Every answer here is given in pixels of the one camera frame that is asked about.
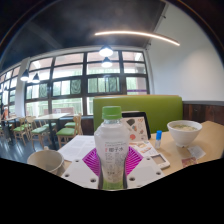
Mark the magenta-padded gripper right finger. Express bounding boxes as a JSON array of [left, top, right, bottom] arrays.
[[123, 145, 167, 190]]

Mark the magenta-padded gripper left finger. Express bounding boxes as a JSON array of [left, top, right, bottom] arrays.
[[61, 147, 102, 190]]

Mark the clear green-capped drink bottle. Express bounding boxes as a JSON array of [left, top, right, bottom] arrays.
[[93, 105, 131, 191]]

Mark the small white grey calculator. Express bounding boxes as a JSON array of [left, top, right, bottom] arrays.
[[149, 153, 171, 170]]

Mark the printed colourful leaflet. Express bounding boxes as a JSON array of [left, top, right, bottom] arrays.
[[129, 141, 158, 158]]

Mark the white printed paper sheet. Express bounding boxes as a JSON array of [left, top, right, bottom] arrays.
[[57, 134, 98, 163]]

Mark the small blue-capped white bottle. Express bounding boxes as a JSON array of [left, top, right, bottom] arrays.
[[154, 130, 163, 150]]

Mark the white patterned paper cup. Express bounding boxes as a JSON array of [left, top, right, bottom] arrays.
[[26, 149, 66, 177]]

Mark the small red paper packet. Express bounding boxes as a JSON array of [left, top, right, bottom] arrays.
[[180, 156, 198, 169]]

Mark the group of green-seated wooden chairs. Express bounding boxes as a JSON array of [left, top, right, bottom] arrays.
[[0, 113, 84, 151]]

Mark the black-framed picture menu stand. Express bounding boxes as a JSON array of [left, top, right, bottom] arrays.
[[120, 111, 152, 144]]

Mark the white bowl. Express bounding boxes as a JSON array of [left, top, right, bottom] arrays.
[[166, 119, 203, 149]]

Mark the small white paper packet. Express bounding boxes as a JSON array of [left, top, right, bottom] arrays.
[[187, 145, 207, 160]]

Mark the green upholstered bench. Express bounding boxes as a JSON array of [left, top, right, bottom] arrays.
[[92, 94, 184, 136]]

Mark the wooden dining table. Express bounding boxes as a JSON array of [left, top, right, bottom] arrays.
[[33, 112, 72, 150]]

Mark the group of pendant lamps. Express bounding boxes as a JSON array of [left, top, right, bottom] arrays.
[[19, 44, 115, 84]]

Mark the long curved ceiling light strip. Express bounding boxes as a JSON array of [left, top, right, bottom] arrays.
[[94, 30, 181, 47]]

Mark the large black-framed window wall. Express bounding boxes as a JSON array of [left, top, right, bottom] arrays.
[[0, 49, 151, 118]]

